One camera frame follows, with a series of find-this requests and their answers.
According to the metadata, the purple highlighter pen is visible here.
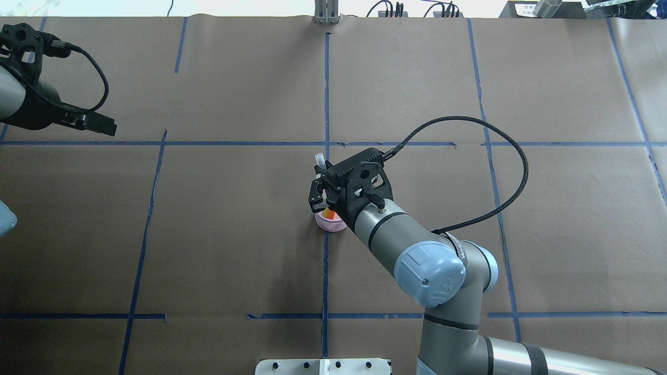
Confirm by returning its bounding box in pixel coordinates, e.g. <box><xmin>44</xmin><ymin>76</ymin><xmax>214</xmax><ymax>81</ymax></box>
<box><xmin>314</xmin><ymin>153</ymin><xmax>327</xmax><ymax>176</ymax></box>

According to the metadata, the orange highlighter pen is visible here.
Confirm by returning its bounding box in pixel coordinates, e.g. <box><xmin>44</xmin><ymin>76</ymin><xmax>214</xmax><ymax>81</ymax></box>
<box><xmin>322</xmin><ymin>208</ymin><xmax>337</xmax><ymax>220</ymax></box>

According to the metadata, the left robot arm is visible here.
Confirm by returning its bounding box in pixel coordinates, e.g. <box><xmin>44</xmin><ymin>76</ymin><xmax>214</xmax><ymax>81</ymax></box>
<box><xmin>1</xmin><ymin>67</ymin><xmax>117</xmax><ymax>137</ymax></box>

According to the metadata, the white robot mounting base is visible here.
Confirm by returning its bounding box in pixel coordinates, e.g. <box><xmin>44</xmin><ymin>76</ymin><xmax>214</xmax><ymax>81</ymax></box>
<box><xmin>255</xmin><ymin>358</ymin><xmax>393</xmax><ymax>374</ymax></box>

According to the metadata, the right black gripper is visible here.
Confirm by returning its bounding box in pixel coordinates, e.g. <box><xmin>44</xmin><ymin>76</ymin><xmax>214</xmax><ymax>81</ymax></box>
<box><xmin>308</xmin><ymin>161</ymin><xmax>365</xmax><ymax>232</ymax></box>

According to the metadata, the pink mesh pen holder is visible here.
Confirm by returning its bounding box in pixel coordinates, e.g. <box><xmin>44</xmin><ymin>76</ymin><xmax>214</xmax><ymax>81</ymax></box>
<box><xmin>314</xmin><ymin>207</ymin><xmax>348</xmax><ymax>233</ymax></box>

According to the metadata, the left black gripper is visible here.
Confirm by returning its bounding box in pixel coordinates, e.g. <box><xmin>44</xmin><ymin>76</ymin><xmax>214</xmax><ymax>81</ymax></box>
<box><xmin>5</xmin><ymin>78</ymin><xmax>117</xmax><ymax>137</ymax></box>

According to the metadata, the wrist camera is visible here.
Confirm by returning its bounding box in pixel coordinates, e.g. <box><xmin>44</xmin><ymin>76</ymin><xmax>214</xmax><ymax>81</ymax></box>
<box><xmin>324</xmin><ymin>147</ymin><xmax>394</xmax><ymax>208</ymax></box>
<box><xmin>1</xmin><ymin>23</ymin><xmax>71</xmax><ymax>86</ymax></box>

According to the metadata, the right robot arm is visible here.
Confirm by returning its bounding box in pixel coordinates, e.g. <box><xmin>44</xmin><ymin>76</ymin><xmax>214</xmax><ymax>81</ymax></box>
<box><xmin>308</xmin><ymin>154</ymin><xmax>660</xmax><ymax>374</ymax></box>

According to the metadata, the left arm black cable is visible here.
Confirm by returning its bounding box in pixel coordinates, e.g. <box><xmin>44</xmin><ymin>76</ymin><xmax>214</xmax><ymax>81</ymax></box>
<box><xmin>10</xmin><ymin>42</ymin><xmax>110</xmax><ymax>126</ymax></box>

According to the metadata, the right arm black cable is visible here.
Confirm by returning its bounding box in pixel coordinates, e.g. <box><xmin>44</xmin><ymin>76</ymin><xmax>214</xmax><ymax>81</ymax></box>
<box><xmin>383</xmin><ymin>116</ymin><xmax>529</xmax><ymax>235</ymax></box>

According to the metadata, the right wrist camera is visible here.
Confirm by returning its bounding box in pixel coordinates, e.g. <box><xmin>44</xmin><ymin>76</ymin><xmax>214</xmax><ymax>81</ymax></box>
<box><xmin>324</xmin><ymin>147</ymin><xmax>394</xmax><ymax>208</ymax></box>

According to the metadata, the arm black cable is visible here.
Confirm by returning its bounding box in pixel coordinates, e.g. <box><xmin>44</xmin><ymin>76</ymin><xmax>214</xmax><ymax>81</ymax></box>
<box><xmin>10</xmin><ymin>42</ymin><xmax>110</xmax><ymax>126</ymax></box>
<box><xmin>383</xmin><ymin>116</ymin><xmax>529</xmax><ymax>235</ymax></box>

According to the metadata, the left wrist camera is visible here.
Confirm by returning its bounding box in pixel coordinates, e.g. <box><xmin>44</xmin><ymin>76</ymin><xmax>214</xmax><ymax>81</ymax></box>
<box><xmin>1</xmin><ymin>23</ymin><xmax>71</xmax><ymax>86</ymax></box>

